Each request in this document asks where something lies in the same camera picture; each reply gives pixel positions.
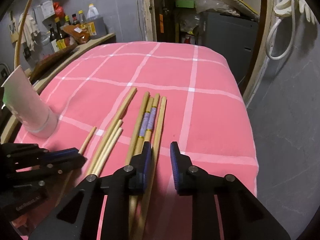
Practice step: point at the dark grey cabinet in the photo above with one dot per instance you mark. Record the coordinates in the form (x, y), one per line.
(232, 37)

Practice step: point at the hanging white towel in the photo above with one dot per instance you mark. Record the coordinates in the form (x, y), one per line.
(30, 31)

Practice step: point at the long plain chopstick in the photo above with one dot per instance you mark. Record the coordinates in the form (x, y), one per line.
(136, 129)

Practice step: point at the pale wooden chopstick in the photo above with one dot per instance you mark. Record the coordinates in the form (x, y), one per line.
(119, 123)
(106, 152)

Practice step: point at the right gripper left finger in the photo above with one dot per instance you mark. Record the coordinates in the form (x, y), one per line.
(130, 180)

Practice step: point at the short chopstick near left gripper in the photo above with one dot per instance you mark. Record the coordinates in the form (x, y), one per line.
(81, 151)

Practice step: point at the white rubber gloves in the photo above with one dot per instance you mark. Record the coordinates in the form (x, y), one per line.
(284, 9)

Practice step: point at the pink checked tablecloth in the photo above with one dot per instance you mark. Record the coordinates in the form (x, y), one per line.
(205, 114)

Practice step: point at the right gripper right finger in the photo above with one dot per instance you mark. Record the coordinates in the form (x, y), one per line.
(191, 180)

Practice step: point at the long wooden chopstick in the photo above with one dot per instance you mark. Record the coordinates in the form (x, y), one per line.
(114, 121)

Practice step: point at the dark soy sauce bottle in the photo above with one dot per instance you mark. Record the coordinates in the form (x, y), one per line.
(60, 38)

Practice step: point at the white plastic utensil holder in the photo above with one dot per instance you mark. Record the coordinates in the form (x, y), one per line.
(25, 104)

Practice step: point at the green box on shelf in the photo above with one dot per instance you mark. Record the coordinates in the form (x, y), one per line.
(185, 4)

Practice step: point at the clear oil jug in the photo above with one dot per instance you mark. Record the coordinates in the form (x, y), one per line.
(95, 23)

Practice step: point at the purple banded chopstick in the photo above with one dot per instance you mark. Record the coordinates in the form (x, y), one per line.
(152, 110)
(138, 150)

